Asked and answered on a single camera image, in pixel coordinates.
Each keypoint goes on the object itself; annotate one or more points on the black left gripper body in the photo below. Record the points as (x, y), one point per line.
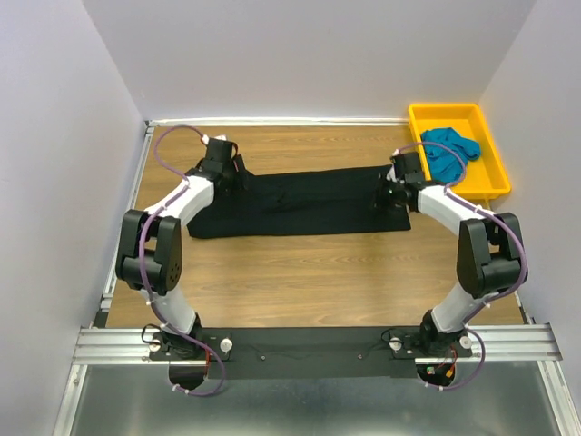
(237, 182)

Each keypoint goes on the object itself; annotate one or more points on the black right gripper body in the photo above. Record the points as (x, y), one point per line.
(386, 196)

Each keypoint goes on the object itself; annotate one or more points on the black t shirt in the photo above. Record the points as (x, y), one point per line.
(309, 203)

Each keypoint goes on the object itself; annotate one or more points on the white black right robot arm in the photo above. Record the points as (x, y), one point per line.
(491, 261)

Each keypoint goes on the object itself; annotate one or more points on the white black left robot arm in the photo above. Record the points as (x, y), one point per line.
(149, 254)

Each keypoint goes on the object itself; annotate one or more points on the teal t shirt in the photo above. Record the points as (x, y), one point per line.
(448, 152)

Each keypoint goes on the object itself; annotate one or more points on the yellow plastic bin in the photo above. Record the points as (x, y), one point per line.
(486, 178)

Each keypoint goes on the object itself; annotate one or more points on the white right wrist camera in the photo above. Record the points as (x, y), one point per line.
(392, 173)

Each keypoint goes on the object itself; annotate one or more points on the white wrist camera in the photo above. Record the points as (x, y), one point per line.
(392, 173)
(206, 139)

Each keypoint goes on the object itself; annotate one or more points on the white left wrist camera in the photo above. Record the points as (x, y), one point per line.
(206, 139)

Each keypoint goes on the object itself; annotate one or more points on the aluminium back edge rail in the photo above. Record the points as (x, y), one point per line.
(279, 121)

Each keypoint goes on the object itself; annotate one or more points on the black mounting base plate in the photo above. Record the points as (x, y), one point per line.
(310, 353)

